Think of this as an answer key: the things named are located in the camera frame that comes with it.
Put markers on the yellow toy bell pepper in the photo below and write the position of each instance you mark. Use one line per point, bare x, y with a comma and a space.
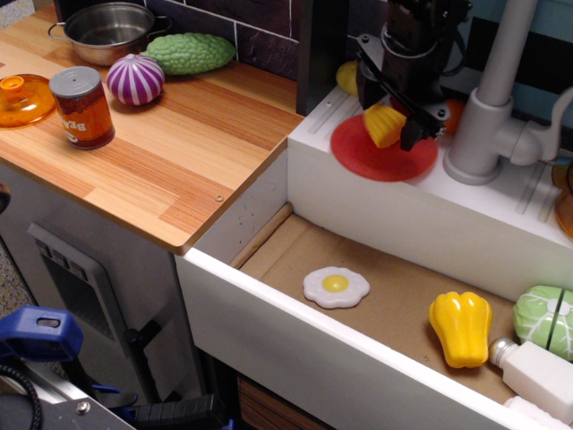
462, 323

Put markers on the yellow toy corn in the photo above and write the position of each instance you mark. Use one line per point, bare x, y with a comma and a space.
383, 124

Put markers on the green toy cabbage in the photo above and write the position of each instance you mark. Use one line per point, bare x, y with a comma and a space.
543, 316

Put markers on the white toy bottle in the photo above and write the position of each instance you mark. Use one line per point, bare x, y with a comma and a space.
536, 375

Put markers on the orange transparent pot lid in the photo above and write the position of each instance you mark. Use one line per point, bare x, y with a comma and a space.
25, 100

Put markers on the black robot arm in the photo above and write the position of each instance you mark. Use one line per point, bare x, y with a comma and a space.
411, 20

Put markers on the grey toy oven door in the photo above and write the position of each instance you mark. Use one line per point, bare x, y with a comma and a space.
84, 288

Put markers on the orange transparent cup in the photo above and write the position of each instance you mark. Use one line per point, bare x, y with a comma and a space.
562, 179

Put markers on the green toy bitter gourd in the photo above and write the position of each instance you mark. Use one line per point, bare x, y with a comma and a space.
190, 53

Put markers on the grey toy faucet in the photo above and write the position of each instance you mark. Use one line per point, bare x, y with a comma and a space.
487, 132

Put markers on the toy fried egg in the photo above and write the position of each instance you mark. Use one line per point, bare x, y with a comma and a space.
335, 287

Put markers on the steel cooking pot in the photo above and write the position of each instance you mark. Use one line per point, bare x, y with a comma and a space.
103, 33

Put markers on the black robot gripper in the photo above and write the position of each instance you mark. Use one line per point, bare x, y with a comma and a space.
408, 72

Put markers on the purple striped toy onion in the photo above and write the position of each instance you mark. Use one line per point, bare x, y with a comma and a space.
135, 80

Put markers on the red plastic plate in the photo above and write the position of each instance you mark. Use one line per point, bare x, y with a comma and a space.
354, 149

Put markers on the yellow toy potato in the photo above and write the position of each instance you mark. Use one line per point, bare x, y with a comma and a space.
346, 77

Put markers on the orange toy fruit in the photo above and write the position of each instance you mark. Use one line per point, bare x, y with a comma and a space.
456, 109

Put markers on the toy beans can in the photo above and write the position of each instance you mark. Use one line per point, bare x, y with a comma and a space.
82, 105

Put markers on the blue plastic clamp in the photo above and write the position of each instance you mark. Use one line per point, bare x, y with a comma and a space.
40, 334

